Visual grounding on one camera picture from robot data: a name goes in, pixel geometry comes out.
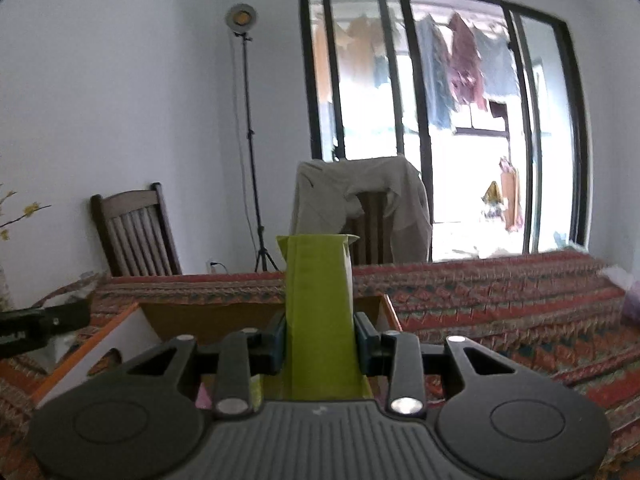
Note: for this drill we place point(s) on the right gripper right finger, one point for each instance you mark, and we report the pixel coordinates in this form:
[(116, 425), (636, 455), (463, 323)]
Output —
[(368, 346)]

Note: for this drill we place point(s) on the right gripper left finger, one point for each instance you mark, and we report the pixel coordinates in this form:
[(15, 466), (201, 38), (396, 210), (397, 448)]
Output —
[(272, 347)]

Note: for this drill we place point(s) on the green snack packet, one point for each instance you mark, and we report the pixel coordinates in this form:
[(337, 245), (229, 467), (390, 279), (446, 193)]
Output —
[(321, 362)]

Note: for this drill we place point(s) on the chair draped with jacket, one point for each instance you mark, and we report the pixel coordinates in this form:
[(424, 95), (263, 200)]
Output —
[(372, 230)]

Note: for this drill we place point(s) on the orange cardboard snack box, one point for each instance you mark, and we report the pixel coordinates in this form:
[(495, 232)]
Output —
[(145, 324)]

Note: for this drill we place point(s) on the yellow flower branches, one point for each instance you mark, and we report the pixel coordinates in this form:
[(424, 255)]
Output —
[(11, 218)]

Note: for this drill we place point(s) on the beige jacket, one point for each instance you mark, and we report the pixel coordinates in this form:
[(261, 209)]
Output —
[(326, 197)]

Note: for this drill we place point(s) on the dark wooden chair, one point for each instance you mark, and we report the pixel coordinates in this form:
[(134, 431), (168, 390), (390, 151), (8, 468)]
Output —
[(135, 234)]

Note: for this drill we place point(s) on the patterned red tablecloth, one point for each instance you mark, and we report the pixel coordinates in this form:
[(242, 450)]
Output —
[(554, 313)]

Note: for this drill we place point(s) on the blue hanging garment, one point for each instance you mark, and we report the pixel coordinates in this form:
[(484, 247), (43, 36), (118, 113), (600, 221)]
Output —
[(435, 63)]

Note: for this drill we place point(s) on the black framed glass door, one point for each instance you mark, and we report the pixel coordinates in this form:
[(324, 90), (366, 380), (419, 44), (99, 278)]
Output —
[(509, 180)]

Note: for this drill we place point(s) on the maroon hanging shirt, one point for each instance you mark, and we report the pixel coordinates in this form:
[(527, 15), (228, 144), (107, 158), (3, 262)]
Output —
[(465, 78)]

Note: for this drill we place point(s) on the ring light on tripod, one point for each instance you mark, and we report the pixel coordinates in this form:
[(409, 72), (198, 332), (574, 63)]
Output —
[(240, 19)]

